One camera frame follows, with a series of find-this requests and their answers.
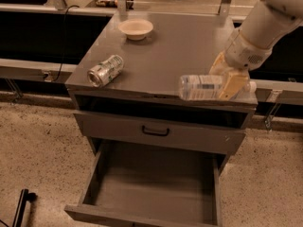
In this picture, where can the grey open middle drawer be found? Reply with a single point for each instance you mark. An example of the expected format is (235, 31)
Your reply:
(133, 185)

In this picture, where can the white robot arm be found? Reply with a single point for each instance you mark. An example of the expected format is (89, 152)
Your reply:
(269, 21)

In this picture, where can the black drawer handle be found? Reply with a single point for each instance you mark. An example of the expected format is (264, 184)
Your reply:
(155, 132)

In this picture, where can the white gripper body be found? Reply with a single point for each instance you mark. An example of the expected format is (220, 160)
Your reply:
(244, 55)

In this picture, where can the silver green soda can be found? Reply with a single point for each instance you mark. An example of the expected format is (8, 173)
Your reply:
(104, 72)

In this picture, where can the grey top drawer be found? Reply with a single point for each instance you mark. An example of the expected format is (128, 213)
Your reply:
(126, 128)

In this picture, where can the grey drawer cabinet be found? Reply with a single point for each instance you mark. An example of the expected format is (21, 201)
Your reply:
(148, 86)

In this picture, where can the black metal stand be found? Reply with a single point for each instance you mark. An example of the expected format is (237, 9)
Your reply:
(25, 197)

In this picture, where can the clear plastic water bottle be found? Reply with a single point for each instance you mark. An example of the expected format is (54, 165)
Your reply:
(207, 87)

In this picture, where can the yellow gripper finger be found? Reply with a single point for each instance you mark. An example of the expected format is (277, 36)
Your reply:
(233, 81)
(219, 65)

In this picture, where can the white paper bowl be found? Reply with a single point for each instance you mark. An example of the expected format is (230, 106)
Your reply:
(135, 29)

